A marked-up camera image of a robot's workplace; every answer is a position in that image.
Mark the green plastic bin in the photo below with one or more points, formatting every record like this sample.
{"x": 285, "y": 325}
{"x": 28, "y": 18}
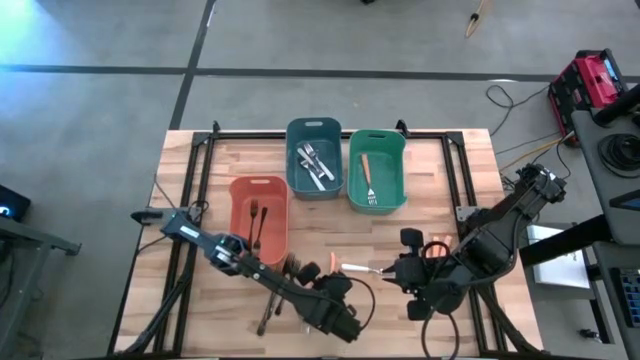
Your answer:
{"x": 385, "y": 145}

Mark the black monitor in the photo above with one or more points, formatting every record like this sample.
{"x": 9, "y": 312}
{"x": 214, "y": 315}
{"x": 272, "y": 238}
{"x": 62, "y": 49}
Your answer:
{"x": 12, "y": 200}

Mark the black keypad device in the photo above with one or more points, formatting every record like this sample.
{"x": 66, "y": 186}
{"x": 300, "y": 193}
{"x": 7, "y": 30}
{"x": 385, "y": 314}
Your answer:
{"x": 631, "y": 295}

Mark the red black tool case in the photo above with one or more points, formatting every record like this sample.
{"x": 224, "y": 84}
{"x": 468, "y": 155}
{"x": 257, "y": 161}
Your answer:
{"x": 590, "y": 80}

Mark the grey side table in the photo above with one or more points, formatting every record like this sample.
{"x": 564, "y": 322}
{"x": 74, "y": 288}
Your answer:
{"x": 30, "y": 237}

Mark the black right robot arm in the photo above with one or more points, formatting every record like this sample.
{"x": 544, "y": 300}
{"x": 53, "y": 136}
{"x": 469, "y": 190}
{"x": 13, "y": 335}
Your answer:
{"x": 500, "y": 225}

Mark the orange plastic bin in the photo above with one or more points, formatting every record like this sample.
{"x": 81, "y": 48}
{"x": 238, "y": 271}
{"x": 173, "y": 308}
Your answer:
{"x": 279, "y": 245}

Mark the grey metal cart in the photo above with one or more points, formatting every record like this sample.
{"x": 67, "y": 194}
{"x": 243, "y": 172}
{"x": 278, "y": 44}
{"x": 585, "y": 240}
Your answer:
{"x": 595, "y": 165}

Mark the small black floor object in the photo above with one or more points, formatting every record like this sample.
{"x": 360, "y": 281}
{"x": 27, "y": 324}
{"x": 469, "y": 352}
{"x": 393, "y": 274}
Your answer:
{"x": 590, "y": 334}

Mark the black tube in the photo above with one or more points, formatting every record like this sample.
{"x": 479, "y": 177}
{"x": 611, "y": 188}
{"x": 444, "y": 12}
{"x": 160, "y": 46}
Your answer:
{"x": 617, "y": 106}

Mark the dark teal plastic bin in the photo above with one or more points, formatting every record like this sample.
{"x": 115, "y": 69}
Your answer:
{"x": 295, "y": 175}

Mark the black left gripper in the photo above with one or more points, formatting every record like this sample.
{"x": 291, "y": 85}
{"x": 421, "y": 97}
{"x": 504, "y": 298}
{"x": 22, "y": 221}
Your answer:
{"x": 336, "y": 289}

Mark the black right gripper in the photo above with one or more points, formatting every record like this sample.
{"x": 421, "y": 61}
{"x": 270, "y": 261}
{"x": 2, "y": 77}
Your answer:
{"x": 415, "y": 272}

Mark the white flat box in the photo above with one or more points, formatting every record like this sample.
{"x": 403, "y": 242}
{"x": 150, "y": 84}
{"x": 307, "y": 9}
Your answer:
{"x": 560, "y": 270}

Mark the pile of dark forks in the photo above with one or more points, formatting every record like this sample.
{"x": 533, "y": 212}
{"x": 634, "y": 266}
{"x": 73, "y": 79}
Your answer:
{"x": 296, "y": 265}

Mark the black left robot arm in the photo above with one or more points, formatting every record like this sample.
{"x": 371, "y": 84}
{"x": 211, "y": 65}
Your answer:
{"x": 270, "y": 282}

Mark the black metal table frame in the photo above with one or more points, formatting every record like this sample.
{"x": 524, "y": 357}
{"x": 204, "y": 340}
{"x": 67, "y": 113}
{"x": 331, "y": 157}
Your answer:
{"x": 250, "y": 134}

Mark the black stand bar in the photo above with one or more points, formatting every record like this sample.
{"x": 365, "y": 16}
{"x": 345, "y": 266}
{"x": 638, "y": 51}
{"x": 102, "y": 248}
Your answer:
{"x": 565, "y": 241}

